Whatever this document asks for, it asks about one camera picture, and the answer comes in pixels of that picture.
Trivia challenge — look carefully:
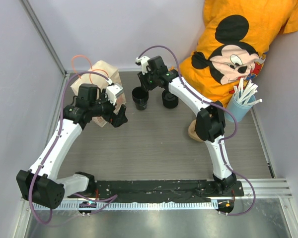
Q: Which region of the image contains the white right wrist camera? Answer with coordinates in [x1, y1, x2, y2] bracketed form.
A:
[135, 56, 150, 75]

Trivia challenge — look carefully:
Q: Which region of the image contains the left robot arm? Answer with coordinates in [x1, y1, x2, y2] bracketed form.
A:
[16, 83, 128, 209]

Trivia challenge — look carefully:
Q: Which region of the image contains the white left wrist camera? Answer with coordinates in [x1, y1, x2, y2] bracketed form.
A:
[105, 83, 124, 105]

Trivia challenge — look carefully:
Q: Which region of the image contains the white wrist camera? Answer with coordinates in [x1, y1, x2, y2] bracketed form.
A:
[105, 83, 124, 105]
[135, 56, 150, 75]

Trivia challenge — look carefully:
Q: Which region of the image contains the white slotted cable duct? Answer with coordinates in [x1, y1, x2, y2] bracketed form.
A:
[32, 200, 219, 211]

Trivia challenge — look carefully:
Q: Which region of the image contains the blue straw holder cup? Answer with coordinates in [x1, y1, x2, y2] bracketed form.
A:
[224, 95, 256, 122]

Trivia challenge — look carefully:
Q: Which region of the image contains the orange Mickey Mouse pillow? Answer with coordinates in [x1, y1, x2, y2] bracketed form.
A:
[179, 0, 298, 106]

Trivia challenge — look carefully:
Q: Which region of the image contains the aluminium corner frame post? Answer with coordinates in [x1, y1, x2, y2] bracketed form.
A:
[19, 0, 67, 76]

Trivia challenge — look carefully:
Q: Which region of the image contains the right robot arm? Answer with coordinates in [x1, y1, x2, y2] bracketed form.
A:
[135, 56, 236, 196]

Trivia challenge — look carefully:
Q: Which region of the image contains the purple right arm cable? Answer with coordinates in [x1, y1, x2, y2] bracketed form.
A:
[138, 45, 256, 217]

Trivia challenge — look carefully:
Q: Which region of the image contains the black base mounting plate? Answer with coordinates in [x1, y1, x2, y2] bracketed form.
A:
[80, 179, 244, 203]

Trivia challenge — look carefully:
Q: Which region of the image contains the printed paper takeout bag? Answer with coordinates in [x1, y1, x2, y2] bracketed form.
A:
[71, 55, 126, 127]

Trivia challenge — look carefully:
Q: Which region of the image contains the black coffee cup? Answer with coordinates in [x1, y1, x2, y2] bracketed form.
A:
[132, 86, 149, 111]
[161, 90, 179, 109]

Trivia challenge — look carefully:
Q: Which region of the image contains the white wrapped straws bundle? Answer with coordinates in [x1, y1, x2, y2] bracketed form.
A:
[233, 78, 263, 106]

